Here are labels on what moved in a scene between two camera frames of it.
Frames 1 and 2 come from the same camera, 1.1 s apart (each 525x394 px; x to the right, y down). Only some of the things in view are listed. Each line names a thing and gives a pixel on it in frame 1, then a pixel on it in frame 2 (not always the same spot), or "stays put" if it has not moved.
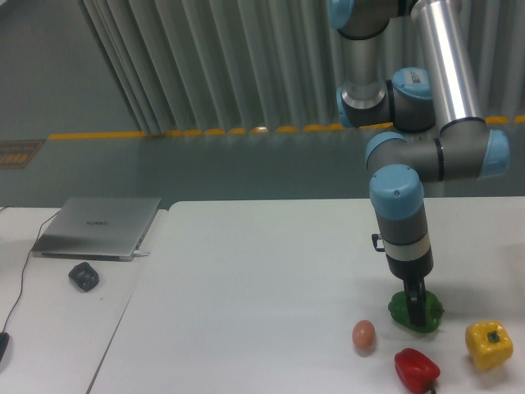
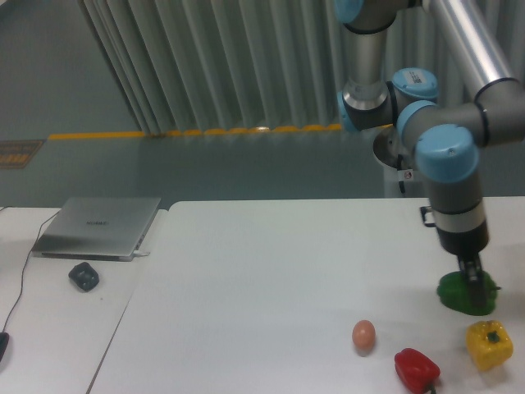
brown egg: [363, 334] stays put
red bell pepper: [418, 373] stays put
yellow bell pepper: [489, 343] stays put
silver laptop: [97, 228] stays put
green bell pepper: [399, 309] -> [453, 290]
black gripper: [412, 270] -> [468, 243]
